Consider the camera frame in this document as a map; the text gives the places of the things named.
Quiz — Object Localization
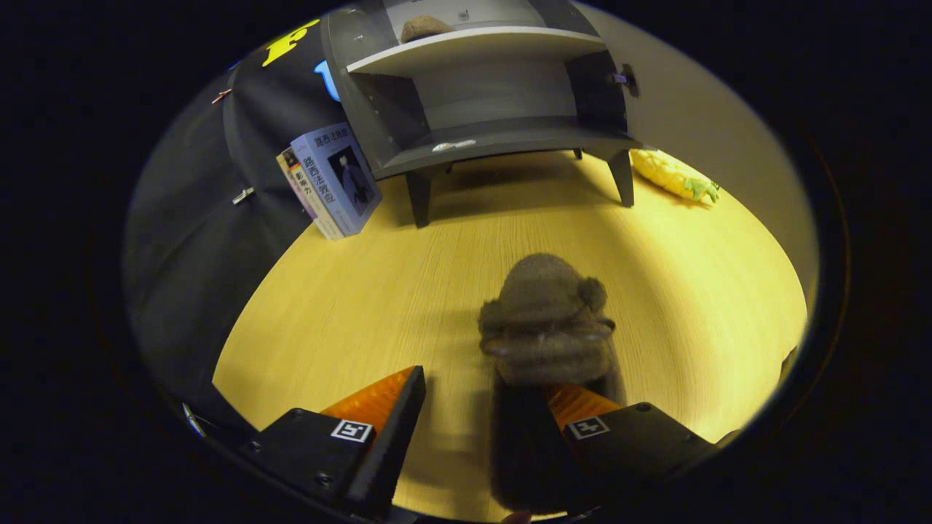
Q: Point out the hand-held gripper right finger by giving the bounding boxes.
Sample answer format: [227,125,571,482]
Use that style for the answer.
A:
[542,384,722,512]

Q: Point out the purple-blue cover book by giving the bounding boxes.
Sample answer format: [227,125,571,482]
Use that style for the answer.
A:
[290,122,384,238]

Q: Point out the brown fuzzy shoe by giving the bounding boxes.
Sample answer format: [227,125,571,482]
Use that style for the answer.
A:
[476,252,628,515]
[400,14,457,44]

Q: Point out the yellow pineapple plush toy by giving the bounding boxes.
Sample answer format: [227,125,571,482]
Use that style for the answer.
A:
[629,147,722,205]

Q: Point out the beige shoe cabinet door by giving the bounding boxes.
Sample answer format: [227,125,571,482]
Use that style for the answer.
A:
[575,3,821,306]

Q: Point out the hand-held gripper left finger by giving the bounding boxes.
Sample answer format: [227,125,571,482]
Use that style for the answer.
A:
[244,365,427,520]

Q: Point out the beige spine book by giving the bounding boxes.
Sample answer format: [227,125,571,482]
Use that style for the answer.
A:
[276,147,344,242]

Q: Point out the grey shoe cabinet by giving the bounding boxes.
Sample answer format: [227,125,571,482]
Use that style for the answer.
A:
[320,0,643,229]

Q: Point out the black backdrop cloth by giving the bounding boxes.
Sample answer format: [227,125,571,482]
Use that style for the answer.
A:
[122,17,352,432]

